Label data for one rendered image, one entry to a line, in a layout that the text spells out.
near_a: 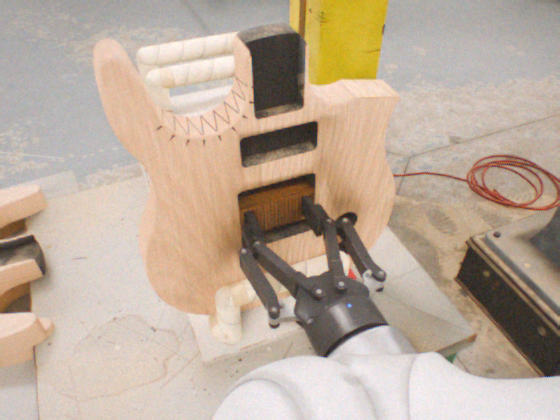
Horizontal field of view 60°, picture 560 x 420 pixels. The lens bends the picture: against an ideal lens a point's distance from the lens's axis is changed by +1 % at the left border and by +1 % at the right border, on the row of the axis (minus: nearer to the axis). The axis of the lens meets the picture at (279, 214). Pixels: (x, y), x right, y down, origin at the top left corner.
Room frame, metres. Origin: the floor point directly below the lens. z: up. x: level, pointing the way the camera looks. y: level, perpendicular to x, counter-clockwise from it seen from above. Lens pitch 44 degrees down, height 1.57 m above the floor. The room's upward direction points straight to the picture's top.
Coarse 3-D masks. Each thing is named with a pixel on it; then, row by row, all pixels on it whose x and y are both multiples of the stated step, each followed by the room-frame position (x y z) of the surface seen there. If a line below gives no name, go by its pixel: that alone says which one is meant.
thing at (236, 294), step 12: (300, 264) 0.44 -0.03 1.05; (312, 264) 0.44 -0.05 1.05; (324, 264) 0.44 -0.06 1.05; (348, 264) 0.45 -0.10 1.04; (228, 288) 0.39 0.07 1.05; (240, 288) 0.39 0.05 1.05; (252, 288) 0.40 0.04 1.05; (276, 288) 0.40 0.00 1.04; (216, 300) 0.38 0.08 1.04; (228, 300) 0.38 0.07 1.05; (240, 300) 0.38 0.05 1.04; (252, 300) 0.39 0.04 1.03
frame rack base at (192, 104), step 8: (216, 88) 0.83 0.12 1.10; (224, 88) 0.83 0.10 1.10; (176, 96) 0.80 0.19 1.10; (184, 96) 0.80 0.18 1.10; (192, 96) 0.80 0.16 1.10; (200, 96) 0.80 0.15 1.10; (208, 96) 0.80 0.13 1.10; (216, 96) 0.80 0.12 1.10; (224, 96) 0.80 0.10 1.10; (176, 104) 0.77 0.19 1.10; (184, 104) 0.77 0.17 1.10; (192, 104) 0.77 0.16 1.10; (200, 104) 0.77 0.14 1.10; (208, 104) 0.77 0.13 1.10; (216, 104) 0.77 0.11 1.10; (176, 112) 0.74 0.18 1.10; (184, 112) 0.75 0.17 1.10; (192, 112) 0.75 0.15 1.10; (200, 112) 0.75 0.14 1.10; (144, 168) 0.63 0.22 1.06; (144, 176) 0.70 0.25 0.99
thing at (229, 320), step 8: (216, 304) 0.38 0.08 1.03; (224, 312) 0.37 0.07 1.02; (232, 312) 0.38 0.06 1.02; (224, 320) 0.38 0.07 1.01; (232, 320) 0.38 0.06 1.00; (240, 320) 0.39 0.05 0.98; (224, 328) 0.38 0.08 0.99; (232, 328) 0.38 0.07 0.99; (240, 328) 0.39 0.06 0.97; (232, 336) 0.38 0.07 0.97; (240, 336) 0.38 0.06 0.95; (232, 344) 0.37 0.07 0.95
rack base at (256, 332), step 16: (288, 304) 0.45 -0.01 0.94; (192, 320) 0.42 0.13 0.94; (256, 320) 0.42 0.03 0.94; (208, 336) 0.39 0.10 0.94; (256, 336) 0.39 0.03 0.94; (272, 336) 0.39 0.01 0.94; (288, 336) 0.40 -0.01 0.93; (208, 352) 0.36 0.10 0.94; (224, 352) 0.36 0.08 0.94; (240, 352) 0.37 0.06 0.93
